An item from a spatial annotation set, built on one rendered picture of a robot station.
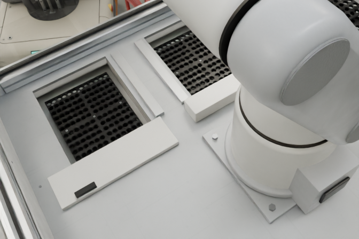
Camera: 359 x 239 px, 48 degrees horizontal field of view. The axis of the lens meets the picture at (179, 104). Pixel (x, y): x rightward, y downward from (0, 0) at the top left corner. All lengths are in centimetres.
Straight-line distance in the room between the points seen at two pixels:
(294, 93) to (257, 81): 4
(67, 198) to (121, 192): 11
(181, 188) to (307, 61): 56
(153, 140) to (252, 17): 59
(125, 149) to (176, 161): 11
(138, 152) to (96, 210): 15
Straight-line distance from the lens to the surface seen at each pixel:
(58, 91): 117
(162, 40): 123
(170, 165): 86
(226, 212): 82
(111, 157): 88
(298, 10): 33
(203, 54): 110
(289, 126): 64
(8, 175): 77
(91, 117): 101
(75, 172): 88
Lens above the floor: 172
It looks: 55 degrees down
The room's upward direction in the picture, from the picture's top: 5 degrees counter-clockwise
